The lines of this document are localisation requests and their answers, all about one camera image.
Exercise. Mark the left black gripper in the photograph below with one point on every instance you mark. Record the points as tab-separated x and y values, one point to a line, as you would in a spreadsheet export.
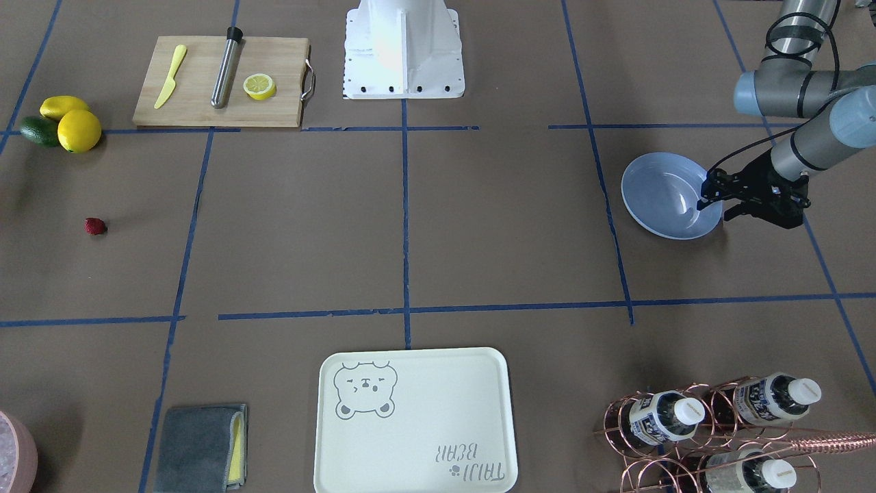
753	178

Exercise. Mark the blue plate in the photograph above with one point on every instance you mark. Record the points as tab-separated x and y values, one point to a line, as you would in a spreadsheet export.
661	191

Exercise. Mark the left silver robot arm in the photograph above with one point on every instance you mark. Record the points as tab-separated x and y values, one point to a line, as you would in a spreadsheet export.
837	109

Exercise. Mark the red strawberry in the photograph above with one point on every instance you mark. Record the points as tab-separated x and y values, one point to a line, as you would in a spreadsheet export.
95	226

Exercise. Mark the dark drink bottle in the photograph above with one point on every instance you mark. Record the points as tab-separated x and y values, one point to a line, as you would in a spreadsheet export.
748	470
664	417
779	398

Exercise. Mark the cream bear tray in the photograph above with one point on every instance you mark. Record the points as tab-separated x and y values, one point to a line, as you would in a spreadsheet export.
428	420

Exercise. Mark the lemon half slice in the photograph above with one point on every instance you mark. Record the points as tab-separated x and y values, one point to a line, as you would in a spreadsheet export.
259	87

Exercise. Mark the steel rod black tip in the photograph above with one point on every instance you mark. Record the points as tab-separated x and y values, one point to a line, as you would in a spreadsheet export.
226	73

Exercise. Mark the yellow plastic knife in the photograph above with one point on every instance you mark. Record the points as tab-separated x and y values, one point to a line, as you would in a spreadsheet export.
170	82

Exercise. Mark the grey folded cloth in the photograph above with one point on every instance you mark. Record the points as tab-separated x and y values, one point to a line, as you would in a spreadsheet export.
203	449

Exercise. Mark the yellow lemon round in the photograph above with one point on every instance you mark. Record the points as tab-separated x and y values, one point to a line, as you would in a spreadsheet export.
79	131

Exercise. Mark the yellow lemon oblong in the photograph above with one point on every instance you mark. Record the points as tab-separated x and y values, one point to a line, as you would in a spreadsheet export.
54	108

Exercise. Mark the green avocado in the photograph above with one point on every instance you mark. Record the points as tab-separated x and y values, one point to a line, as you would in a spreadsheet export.
40	130

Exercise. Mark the pink bowl of ice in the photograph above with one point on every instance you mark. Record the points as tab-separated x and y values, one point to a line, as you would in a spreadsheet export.
19	461

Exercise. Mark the copper wire bottle rack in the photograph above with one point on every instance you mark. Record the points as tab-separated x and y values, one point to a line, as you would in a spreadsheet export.
680	466

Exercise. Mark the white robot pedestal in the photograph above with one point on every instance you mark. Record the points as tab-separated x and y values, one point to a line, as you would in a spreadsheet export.
402	50

